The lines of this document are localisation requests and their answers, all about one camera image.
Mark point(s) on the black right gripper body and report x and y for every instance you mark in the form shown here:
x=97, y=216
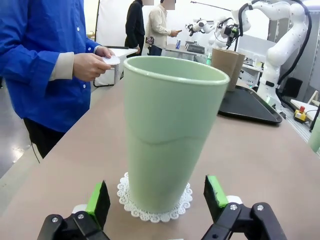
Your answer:
x=228, y=31

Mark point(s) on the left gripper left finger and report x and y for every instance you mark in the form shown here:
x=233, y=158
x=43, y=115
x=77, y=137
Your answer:
x=100, y=207

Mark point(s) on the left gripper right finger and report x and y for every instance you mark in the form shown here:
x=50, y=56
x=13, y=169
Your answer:
x=215, y=197

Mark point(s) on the brown plastic cup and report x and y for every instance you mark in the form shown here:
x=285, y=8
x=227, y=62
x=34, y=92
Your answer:
x=241, y=65
x=223, y=62

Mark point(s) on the white lace paper coaster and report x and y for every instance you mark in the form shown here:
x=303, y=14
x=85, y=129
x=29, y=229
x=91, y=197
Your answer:
x=150, y=216
x=113, y=60

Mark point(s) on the light green plastic cup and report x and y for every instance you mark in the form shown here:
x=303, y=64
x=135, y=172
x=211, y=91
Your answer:
x=170, y=125

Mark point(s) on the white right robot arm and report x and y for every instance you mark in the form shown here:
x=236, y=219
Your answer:
x=282, y=47

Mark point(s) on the person's left forearm blue sleeve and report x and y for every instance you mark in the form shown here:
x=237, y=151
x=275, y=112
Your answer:
x=91, y=45

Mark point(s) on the person's right forearm blue sleeve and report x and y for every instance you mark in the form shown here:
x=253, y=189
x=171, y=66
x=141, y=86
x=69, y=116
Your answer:
x=30, y=65

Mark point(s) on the person's left hand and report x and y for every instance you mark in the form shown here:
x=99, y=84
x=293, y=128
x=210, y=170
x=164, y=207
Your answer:
x=103, y=51

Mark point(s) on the person's right hand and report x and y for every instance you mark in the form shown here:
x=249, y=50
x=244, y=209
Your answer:
x=87, y=66

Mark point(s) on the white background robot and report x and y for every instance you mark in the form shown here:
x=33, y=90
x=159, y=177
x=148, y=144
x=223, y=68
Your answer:
x=202, y=25

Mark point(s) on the bystander in beige shirt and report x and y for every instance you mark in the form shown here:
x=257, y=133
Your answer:
x=157, y=27

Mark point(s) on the black plastic tray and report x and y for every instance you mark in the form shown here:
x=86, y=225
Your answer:
x=245, y=107

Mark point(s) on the bystander in black clothes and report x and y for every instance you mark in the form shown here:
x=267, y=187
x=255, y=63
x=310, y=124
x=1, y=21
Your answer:
x=135, y=25

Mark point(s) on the yellow emergency stop button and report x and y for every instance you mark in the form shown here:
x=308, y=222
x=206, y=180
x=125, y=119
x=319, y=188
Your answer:
x=300, y=116

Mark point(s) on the white backdrop panel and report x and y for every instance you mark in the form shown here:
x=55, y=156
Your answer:
x=112, y=22

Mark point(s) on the spare light green cup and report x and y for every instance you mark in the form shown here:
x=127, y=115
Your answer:
x=315, y=137

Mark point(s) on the person in blue shirt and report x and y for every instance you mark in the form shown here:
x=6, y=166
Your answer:
x=37, y=87

